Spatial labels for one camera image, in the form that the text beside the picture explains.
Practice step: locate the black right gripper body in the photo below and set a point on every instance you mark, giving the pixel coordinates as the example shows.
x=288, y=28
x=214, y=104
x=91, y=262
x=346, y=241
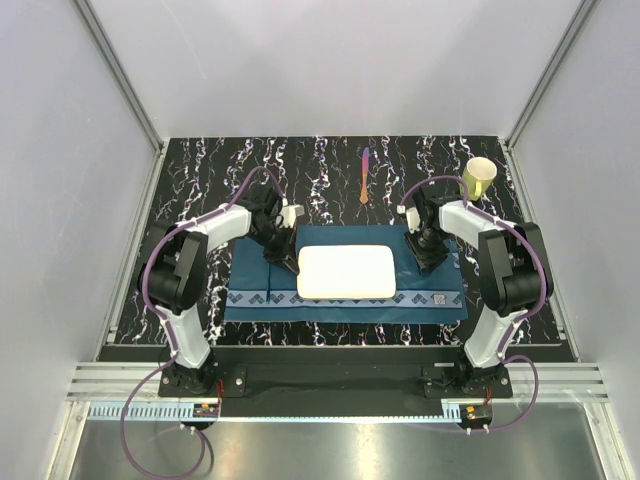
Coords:
x=427, y=246

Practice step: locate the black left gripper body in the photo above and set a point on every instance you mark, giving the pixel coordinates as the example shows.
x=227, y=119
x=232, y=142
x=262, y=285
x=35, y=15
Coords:
x=276, y=241

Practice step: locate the white rectangular plate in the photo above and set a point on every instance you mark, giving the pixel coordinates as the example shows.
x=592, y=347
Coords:
x=346, y=272

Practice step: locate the yellow mug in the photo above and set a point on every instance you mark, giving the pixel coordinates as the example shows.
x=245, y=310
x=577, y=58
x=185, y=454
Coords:
x=478, y=175

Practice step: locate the blue small fork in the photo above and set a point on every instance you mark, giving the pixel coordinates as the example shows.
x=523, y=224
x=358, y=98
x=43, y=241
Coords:
x=268, y=285

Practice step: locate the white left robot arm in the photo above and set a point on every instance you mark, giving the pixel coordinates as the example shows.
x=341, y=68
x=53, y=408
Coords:
x=172, y=275

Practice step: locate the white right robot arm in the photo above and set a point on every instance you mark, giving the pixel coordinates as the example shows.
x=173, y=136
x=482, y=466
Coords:
x=515, y=280

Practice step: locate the pink orange knife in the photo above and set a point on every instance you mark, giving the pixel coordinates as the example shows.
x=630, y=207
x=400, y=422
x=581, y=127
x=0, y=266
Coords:
x=364, y=192

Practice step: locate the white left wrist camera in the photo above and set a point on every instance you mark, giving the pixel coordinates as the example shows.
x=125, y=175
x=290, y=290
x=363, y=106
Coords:
x=289, y=214

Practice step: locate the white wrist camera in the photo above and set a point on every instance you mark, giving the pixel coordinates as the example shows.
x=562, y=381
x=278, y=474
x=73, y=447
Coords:
x=289, y=214
x=412, y=217

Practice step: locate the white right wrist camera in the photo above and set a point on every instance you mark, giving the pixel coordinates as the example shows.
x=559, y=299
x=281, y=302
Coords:
x=412, y=217

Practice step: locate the right aluminium frame post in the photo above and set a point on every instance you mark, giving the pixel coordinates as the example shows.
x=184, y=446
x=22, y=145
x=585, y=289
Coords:
x=560, y=53

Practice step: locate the aluminium frame post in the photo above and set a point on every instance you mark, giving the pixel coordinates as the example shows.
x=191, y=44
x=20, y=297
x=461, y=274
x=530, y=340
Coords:
x=109, y=56
x=560, y=53

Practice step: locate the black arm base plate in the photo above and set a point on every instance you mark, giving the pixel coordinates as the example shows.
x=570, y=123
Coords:
x=434, y=371

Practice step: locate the left aluminium frame post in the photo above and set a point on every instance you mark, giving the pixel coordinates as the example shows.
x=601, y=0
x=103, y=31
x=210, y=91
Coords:
x=109, y=56

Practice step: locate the grey cable duct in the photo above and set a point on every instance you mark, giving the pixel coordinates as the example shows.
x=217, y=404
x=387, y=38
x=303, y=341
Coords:
x=446, y=413

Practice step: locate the aluminium front rail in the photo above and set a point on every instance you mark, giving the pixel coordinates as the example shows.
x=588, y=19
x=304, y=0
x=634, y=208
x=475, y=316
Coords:
x=558, y=382

